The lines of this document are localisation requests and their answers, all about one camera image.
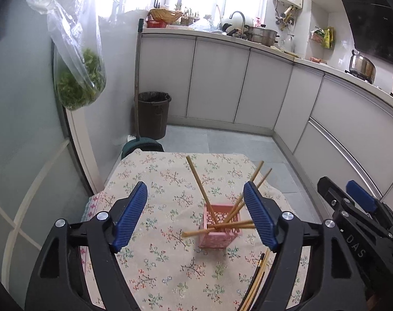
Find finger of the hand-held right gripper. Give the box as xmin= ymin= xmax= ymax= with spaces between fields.
xmin=317 ymin=176 xmax=391 ymax=238
xmin=346 ymin=180 xmax=393 ymax=231

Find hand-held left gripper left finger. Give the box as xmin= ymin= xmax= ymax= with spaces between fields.
xmin=25 ymin=181 xmax=148 ymax=311

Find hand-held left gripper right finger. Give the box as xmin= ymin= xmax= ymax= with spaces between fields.
xmin=243 ymin=181 xmax=369 ymax=311

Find wooden chopstick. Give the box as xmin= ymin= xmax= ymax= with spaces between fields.
xmin=223 ymin=160 xmax=265 ymax=223
xmin=186 ymin=156 xmax=218 ymax=223
xmin=181 ymin=220 xmax=256 ymax=237
xmin=228 ymin=168 xmax=273 ymax=223

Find pink perforated chopstick holder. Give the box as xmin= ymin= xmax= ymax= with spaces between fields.
xmin=196 ymin=203 xmax=243 ymax=250

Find black chopstick gold band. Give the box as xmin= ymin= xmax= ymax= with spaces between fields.
xmin=243 ymin=252 xmax=266 ymax=311

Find pile of wooden chopsticks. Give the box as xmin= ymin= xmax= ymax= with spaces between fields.
xmin=238 ymin=257 xmax=271 ymax=311

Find floral tablecloth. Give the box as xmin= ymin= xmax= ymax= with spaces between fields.
xmin=80 ymin=151 xmax=314 ymax=311

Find green dustpan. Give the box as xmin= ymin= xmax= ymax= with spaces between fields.
xmin=121 ymin=137 xmax=165 ymax=160

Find dark brown trash bin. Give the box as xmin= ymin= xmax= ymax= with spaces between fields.
xmin=137 ymin=91 xmax=172 ymax=140

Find steel pot with lid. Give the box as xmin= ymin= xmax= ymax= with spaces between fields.
xmin=348 ymin=50 xmax=377 ymax=84

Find plastic bag of greens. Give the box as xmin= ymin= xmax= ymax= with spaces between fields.
xmin=21 ymin=0 xmax=107 ymax=111

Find grey kitchen cabinets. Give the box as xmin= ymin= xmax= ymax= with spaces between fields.
xmin=139 ymin=27 xmax=393 ymax=224

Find glass kettle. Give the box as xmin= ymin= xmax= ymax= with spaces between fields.
xmin=282 ymin=34 xmax=296 ymax=53

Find steel steamer pot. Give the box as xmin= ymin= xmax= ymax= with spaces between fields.
xmin=246 ymin=25 xmax=280 ymax=46

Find black range hood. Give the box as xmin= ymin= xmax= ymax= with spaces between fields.
xmin=332 ymin=0 xmax=393 ymax=70

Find white kettle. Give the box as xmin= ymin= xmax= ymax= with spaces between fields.
xmin=222 ymin=15 xmax=246 ymax=35

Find curved steel faucet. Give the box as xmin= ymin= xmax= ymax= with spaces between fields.
xmin=229 ymin=11 xmax=247 ymax=30

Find wicker basket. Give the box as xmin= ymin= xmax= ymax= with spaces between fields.
xmin=148 ymin=8 xmax=184 ymax=23

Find wall rack with packets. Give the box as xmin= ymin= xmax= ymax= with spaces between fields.
xmin=309 ymin=26 xmax=335 ymax=50

